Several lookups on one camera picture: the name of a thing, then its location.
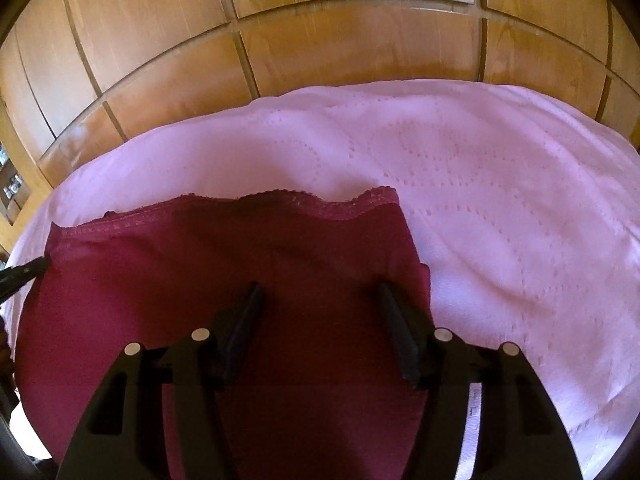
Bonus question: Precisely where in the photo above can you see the glass display shelf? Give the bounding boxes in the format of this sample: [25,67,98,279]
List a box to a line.
[0,141,28,213]

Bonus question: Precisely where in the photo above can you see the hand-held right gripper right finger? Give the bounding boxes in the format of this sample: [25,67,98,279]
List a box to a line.
[377,281,583,480]

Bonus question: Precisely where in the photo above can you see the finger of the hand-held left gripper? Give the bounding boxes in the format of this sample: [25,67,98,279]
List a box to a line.
[0,256,53,304]

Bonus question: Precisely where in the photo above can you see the maroon lace-trimmed garment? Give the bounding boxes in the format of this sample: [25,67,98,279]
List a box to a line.
[15,186,432,480]

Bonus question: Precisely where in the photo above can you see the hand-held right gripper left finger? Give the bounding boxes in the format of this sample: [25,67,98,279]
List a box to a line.
[57,281,266,480]

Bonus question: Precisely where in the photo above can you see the pink bed cover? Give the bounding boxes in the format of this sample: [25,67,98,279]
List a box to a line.
[10,80,640,480]

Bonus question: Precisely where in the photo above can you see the wooden panelled wardrobe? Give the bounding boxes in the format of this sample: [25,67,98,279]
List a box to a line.
[0,0,640,256]

